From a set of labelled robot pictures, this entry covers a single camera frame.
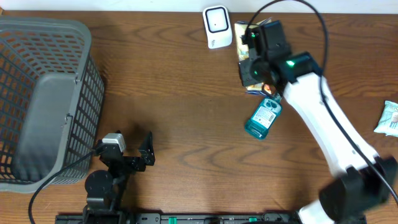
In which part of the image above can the black camera cable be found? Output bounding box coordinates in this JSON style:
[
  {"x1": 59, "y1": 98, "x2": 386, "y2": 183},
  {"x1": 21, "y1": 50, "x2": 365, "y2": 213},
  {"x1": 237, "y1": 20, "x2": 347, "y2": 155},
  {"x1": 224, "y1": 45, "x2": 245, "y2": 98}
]
[
  {"x1": 27, "y1": 149, "x2": 97, "y2": 224},
  {"x1": 245, "y1": 0, "x2": 398, "y2": 206}
]

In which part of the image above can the grey plastic shopping basket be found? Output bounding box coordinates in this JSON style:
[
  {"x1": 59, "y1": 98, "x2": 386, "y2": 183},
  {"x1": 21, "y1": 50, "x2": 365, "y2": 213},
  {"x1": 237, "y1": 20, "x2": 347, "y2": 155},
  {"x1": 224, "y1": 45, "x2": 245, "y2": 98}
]
[{"x1": 1, "y1": 16, "x2": 104, "y2": 194}]

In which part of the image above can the black right camera cable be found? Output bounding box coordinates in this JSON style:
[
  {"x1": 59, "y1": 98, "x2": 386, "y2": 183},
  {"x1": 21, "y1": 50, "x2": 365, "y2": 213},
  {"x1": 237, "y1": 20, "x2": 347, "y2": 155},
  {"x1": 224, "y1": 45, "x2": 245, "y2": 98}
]
[{"x1": 245, "y1": 0, "x2": 398, "y2": 206}]

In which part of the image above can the light teal wipes packet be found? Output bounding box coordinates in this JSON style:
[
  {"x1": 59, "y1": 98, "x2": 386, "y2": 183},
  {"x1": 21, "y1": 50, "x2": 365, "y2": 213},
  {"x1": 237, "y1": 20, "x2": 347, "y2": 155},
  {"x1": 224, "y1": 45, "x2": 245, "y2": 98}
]
[{"x1": 374, "y1": 100, "x2": 398, "y2": 137}]

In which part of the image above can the yellow red snack bag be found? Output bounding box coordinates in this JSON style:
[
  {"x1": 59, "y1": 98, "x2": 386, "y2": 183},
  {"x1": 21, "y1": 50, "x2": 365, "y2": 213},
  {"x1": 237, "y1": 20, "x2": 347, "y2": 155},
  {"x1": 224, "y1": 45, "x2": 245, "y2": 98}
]
[{"x1": 234, "y1": 21, "x2": 274, "y2": 97}]

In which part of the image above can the teal mouthwash bottle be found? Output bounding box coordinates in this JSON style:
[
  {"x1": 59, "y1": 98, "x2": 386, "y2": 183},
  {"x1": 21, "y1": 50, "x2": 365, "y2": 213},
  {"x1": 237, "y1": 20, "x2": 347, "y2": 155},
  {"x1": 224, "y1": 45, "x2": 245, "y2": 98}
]
[{"x1": 244, "y1": 94, "x2": 282, "y2": 140}]

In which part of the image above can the white barcode scanner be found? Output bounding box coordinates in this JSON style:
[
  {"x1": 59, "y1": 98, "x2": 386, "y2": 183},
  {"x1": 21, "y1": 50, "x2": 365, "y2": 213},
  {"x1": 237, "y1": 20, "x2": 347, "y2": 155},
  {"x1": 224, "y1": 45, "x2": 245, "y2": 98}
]
[{"x1": 202, "y1": 6, "x2": 233, "y2": 49}]

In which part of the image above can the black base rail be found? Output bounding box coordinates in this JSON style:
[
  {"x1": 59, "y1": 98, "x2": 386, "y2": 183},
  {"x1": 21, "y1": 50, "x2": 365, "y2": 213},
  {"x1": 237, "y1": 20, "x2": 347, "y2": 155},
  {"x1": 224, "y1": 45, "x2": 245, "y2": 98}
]
[{"x1": 55, "y1": 212, "x2": 367, "y2": 224}]

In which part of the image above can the black left camera cable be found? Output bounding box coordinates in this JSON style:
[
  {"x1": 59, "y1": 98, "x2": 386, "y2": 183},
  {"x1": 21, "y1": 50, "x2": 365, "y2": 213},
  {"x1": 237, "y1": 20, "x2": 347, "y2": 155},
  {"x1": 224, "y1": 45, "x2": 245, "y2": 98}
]
[{"x1": 27, "y1": 149, "x2": 97, "y2": 224}]

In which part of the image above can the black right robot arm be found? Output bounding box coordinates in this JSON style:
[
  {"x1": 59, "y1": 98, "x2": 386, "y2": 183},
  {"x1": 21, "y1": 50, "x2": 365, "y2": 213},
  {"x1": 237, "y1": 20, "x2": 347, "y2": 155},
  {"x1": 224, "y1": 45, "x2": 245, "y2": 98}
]
[{"x1": 234, "y1": 21, "x2": 397, "y2": 223}]

